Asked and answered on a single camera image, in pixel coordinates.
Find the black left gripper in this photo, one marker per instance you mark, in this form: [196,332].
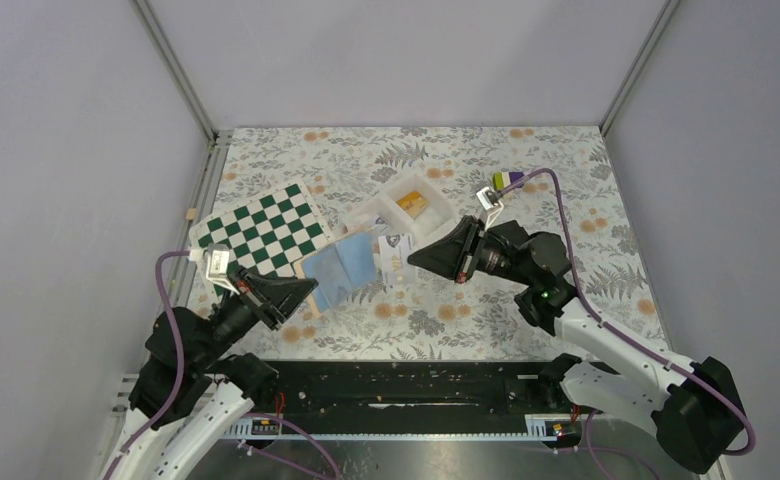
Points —
[282,296]

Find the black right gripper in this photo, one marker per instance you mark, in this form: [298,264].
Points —
[457,255]

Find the beige leather card holder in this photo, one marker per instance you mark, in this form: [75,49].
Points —
[341,268]

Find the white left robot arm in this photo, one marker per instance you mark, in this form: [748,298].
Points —
[178,384]

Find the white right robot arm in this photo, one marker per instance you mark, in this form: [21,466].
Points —
[692,409]

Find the orange gold card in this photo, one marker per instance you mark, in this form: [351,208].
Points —
[413,204]

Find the white two-compartment plastic bin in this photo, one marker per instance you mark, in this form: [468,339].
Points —
[437,220]

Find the green and white chessboard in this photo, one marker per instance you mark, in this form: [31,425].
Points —
[267,232]

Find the green white purple toy block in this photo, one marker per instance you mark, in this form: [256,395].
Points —
[507,180]

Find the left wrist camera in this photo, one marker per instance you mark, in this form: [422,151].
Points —
[214,261]

